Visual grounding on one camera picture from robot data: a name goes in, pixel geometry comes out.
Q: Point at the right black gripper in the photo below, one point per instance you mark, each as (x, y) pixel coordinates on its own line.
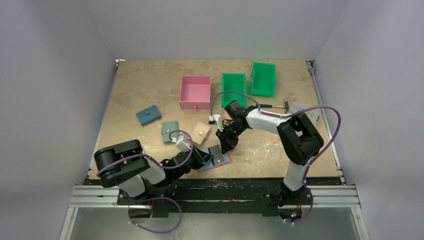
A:
(228, 135)

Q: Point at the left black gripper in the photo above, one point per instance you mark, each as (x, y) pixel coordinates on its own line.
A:
(198, 156)

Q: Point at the brown card holder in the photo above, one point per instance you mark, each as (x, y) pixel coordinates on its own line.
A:
(218, 159)

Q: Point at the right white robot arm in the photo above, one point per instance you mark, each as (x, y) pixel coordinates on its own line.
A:
(300, 139)

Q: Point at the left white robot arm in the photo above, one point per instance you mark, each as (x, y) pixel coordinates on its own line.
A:
(127, 166)

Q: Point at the cream card holder with snap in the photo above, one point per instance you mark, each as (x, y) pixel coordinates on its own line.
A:
(200, 132)

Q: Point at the green card holder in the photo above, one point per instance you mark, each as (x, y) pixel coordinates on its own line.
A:
(169, 131)

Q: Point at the blue card holder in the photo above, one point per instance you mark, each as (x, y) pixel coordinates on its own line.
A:
(148, 115)

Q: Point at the pink open box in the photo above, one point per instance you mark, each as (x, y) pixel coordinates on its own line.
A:
(195, 93)

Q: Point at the left green bin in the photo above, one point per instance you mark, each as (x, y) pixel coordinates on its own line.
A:
(234, 82)

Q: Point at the green bin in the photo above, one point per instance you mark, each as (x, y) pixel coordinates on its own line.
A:
(263, 79)
(234, 82)

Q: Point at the right green bin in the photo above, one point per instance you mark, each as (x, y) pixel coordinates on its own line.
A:
(263, 79)

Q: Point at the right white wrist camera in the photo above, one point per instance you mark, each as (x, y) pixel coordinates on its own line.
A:
(215, 119)

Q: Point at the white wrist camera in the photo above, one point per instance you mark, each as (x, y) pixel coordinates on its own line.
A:
(182, 143)
(215, 119)

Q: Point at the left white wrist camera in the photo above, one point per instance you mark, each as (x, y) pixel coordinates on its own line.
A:
(182, 143)

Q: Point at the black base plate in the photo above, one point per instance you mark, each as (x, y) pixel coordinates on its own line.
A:
(230, 196)

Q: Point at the black handled hammer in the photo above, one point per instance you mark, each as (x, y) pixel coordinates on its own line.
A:
(285, 106)

